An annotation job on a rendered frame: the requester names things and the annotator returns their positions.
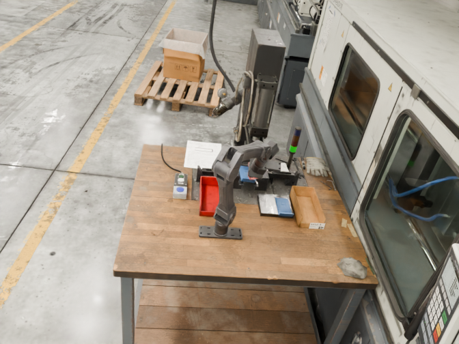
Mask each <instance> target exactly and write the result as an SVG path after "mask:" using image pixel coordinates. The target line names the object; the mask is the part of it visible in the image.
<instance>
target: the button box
mask: <svg viewBox="0 0 459 344"><path fill-rule="evenodd" d="M161 156H162V159H163V162H164V163H165V164H166V165H167V166H168V167H169V168H171V169H173V170H174V171H178V172H180V173H175V180H174V186H186V187H187V182H188V174H184V173H182V172H181V171H179V170H177V169H174V168H172V167H171V166H169V165H168V164H167V163H166V162H165V159H164V158H163V144H162V143H161ZM179 175H183V176H184V178H183V179H184V181H183V182H179V181H178V179H179V177H178V176H179Z"/></svg>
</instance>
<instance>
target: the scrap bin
mask: <svg viewBox="0 0 459 344"><path fill-rule="evenodd" d="M218 203H219V185H218V181H217V178H216V177H206V176H201V178H200V185H199V216H209V217H213V216H214V213H215V212H216V211H215V210H216V207H217V206H218Z"/></svg>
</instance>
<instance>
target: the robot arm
mask: <svg viewBox="0 0 459 344"><path fill-rule="evenodd" d="M227 151H228V153H227ZM278 152H279V147H278V146H277V143H276V142H274V141H272V140H270V141H269V142H268V143H267V144H265V143H263V142H261V141H259V140H256V141H253V142H252V143H251V144H248V145H243V146H238V147H236V146H231V145H228V144H225V145H224V146H223V147H222V148H221V151H220V152H219V154H218V156H217V157H216V159H215V161H214V162H213V164H212V171H213V172H214V176H215V177H216V178H217V181H218V185H219V203H218V206H217V207H216V210H215V211H216V212H215V213H214V216H213V218H214V219H215V226H205V225H200V226H199V237H200V238H218V239H229V240H241V239H242V229H241V228H237V227H229V225H230V224H232V222H233V220H234V218H235V216H236V206H235V203H234V191H233V185H234V180H235V179H236V177H237V175H238V172H239V170H240V166H241V163H242V161H244V160H248V159H250V162H249V164H248V167H249V170H248V177H249V179H250V180H254V179H262V178H263V174H265V172H266V171H267V170H268V171H270V172H271V173H272V174H276V173H279V172H280V171H281V162H275V161H270V159H272V158H273V157H274V156H275V155H276V154H277V153H278ZM226 154H227V158H228V159H229V160H231V161H230V163H228V162H226V161H225V157H226Z"/></svg>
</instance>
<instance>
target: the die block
mask: <svg viewBox="0 0 459 344"><path fill-rule="evenodd" d="M239 179H240V178H239V177H236V179H235V180H234V185H233V188H235V189H242V186H239V183H238V180H239ZM256 181H257V182H258V187H257V188H256V187H254V190H262V191H266V189H267V186H268V180H259V179H256Z"/></svg>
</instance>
